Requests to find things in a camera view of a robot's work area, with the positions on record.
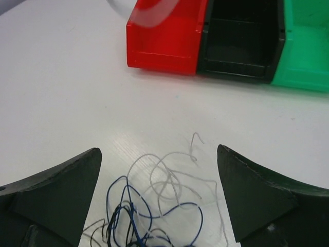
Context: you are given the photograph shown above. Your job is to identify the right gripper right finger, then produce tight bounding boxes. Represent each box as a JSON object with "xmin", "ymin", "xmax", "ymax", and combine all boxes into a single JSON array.
[{"xmin": 217, "ymin": 145, "xmax": 328, "ymax": 246}]

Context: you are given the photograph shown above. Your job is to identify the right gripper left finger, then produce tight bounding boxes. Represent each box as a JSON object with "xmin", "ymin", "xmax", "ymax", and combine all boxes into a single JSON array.
[{"xmin": 1, "ymin": 148, "xmax": 102, "ymax": 246}]

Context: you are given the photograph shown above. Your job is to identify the blue black wire bundle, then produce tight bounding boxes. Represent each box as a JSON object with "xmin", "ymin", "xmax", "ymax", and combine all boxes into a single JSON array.
[{"xmin": 82, "ymin": 175, "xmax": 204, "ymax": 247}]

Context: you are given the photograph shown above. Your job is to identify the white wires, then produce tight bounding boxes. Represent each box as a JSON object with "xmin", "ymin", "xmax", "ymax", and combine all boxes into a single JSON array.
[{"xmin": 127, "ymin": 0, "xmax": 229, "ymax": 246}]

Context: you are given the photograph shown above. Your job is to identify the green plastic bin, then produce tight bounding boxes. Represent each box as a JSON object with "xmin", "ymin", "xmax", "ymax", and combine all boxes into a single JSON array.
[{"xmin": 272, "ymin": 0, "xmax": 328, "ymax": 92}]

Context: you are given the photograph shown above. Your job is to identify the black plastic bin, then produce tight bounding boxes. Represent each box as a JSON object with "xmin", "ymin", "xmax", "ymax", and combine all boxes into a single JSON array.
[{"xmin": 197, "ymin": 0, "xmax": 286, "ymax": 84}]

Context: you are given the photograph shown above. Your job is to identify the red plastic bin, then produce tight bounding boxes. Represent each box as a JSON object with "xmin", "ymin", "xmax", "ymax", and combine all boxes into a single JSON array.
[{"xmin": 126, "ymin": 1, "xmax": 208, "ymax": 75}]

